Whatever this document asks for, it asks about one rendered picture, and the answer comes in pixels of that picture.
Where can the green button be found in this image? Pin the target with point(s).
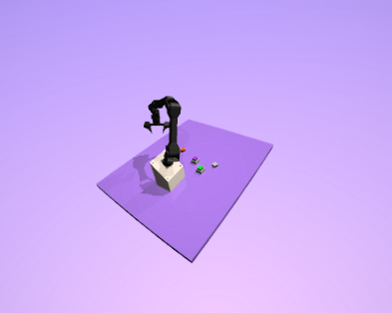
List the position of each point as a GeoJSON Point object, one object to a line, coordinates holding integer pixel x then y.
{"type": "Point", "coordinates": [200, 169]}

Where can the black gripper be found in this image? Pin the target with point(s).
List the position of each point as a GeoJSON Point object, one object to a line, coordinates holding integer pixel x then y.
{"type": "Point", "coordinates": [156, 122]}

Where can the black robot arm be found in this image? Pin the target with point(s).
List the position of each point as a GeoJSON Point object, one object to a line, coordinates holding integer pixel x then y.
{"type": "Point", "coordinates": [173, 109]}

